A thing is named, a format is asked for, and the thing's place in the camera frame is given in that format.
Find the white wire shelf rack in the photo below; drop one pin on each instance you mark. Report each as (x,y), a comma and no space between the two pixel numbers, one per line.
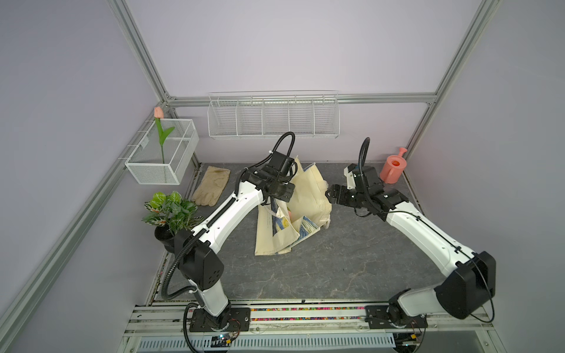
(265,114)

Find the beige work glove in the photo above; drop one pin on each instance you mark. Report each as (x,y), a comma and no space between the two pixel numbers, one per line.
(211,187)

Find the white mesh basket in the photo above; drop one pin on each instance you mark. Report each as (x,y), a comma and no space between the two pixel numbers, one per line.
(145,163)

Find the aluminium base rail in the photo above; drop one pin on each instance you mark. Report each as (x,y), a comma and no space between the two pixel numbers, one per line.
(291,325)

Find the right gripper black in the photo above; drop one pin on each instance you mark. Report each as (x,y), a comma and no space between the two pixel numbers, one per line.
(335,187)

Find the green potted plant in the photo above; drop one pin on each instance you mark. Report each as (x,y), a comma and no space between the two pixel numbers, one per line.
(169,214)

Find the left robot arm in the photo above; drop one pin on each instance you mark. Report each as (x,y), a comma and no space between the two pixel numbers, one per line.
(196,256)

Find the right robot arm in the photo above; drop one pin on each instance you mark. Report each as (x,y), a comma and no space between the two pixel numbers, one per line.
(470,277)

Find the pink artificial tulip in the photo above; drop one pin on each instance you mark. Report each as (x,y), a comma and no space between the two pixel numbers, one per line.
(162,133)

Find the pink watering can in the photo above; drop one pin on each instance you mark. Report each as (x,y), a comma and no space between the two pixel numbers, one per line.
(394,167)

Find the cream starry night tote bag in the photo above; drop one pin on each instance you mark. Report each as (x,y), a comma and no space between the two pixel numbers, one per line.
(283,225)

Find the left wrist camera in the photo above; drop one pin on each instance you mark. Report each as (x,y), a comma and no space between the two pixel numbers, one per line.
(279,164)

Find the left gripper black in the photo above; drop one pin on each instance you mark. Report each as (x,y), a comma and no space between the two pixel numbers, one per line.
(286,197)

